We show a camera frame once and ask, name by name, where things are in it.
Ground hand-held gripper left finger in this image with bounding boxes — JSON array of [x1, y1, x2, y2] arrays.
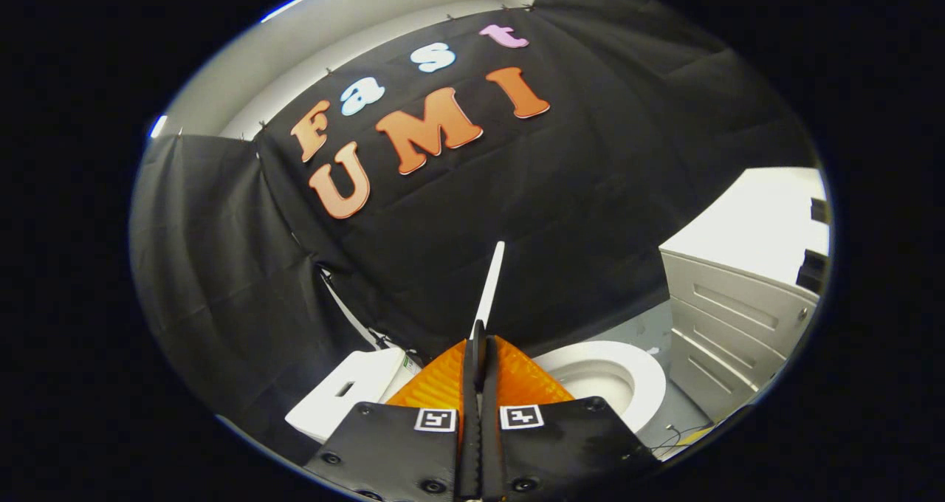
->
[[303, 320, 481, 501]]

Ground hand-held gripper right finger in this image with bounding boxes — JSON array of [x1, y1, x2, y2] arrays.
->
[[480, 332, 662, 501]]

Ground white toilet tank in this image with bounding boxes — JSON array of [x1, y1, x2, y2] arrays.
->
[[285, 346, 423, 444]]

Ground white toilet bowl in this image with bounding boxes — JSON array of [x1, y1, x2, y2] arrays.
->
[[532, 340, 668, 436]]

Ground white cabinet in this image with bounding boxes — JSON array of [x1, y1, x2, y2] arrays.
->
[[659, 166, 833, 424]]

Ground black backdrop cloth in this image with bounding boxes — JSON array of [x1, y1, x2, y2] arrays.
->
[[129, 0, 822, 467]]

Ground black cables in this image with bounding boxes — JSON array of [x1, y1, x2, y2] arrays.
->
[[659, 424, 711, 453]]

